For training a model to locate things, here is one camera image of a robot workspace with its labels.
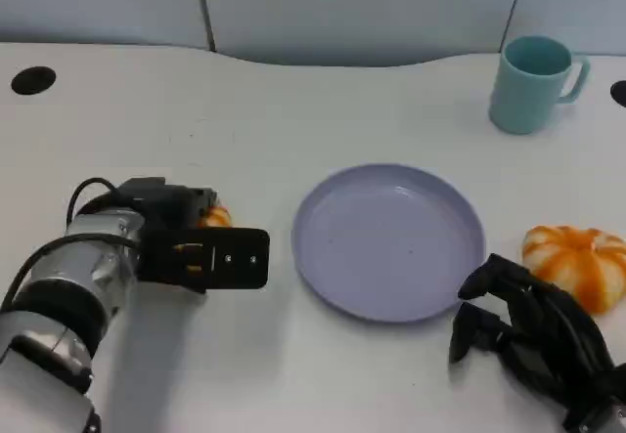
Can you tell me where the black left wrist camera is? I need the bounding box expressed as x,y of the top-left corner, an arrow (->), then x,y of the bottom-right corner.
137,227 -> 271,293

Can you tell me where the lilac plate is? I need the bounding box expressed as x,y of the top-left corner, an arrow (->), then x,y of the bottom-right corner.
291,162 -> 487,324

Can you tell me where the black forearm cable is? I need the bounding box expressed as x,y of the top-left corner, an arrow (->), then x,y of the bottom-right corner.
0,235 -> 139,310

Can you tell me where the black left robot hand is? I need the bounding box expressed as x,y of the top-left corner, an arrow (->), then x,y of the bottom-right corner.
116,177 -> 227,233

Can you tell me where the orange and white bread roll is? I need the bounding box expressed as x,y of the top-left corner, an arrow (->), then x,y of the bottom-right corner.
521,225 -> 626,315
197,204 -> 233,230

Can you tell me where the grey partition panel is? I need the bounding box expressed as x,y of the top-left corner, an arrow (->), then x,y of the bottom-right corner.
499,0 -> 626,57
0,0 -> 216,53
195,0 -> 528,67

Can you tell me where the black looped wrist cable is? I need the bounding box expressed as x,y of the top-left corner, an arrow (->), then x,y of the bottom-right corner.
66,177 -> 124,227

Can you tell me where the pale green mug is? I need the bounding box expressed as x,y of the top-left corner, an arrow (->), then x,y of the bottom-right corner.
488,35 -> 591,135

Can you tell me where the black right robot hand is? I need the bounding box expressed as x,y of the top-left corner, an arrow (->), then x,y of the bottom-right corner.
448,252 -> 626,433

